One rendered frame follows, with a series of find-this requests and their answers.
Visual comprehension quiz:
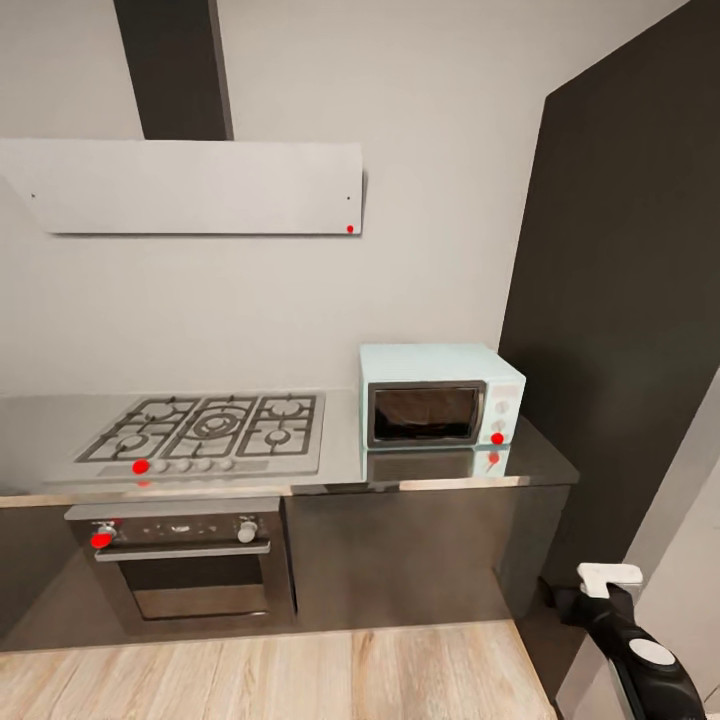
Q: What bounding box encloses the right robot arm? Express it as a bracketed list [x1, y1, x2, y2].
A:
[537, 563, 707, 720]

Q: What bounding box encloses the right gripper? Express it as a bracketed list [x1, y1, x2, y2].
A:
[537, 574, 636, 640]

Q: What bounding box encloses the microwave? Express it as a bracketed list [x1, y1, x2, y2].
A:
[359, 343, 526, 449]

